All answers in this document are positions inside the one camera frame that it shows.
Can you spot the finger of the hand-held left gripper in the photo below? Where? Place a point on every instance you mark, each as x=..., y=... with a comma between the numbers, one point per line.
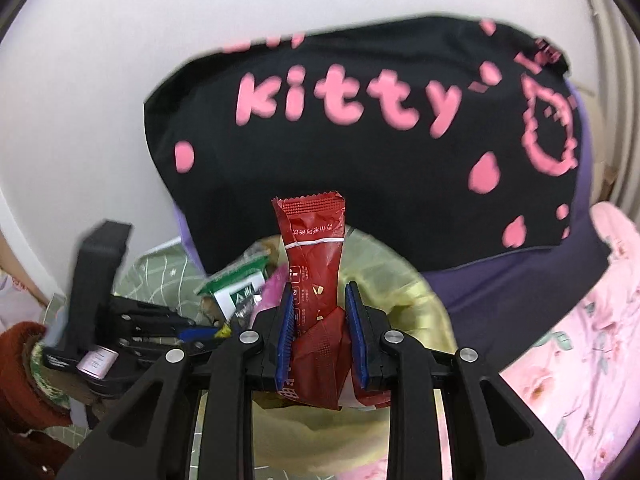
x=150, y=320

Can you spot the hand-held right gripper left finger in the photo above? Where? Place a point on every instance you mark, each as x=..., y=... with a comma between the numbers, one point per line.
x=286, y=342

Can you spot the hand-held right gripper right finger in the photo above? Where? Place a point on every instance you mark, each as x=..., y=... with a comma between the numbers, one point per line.
x=356, y=342

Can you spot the green milk carton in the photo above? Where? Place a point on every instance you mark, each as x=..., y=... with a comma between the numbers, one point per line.
x=235, y=287

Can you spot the yellow-green plastic bag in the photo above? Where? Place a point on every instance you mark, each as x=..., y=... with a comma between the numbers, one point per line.
x=400, y=280

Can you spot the red snack wrapper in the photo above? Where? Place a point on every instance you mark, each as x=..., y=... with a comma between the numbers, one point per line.
x=312, y=270

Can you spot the person's left forearm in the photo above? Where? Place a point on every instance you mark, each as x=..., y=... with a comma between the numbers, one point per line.
x=25, y=375

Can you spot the green checked cloth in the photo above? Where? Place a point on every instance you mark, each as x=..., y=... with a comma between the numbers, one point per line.
x=160, y=270

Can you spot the pink wrapper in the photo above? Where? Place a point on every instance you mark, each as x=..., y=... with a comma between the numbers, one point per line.
x=275, y=287

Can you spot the black pillow with pink print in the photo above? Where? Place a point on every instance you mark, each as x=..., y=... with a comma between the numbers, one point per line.
x=350, y=170

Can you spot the black kitty fabric bag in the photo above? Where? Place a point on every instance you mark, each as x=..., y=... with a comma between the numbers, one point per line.
x=525, y=285

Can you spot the pink floral blanket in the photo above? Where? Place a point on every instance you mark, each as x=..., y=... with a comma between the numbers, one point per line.
x=575, y=360

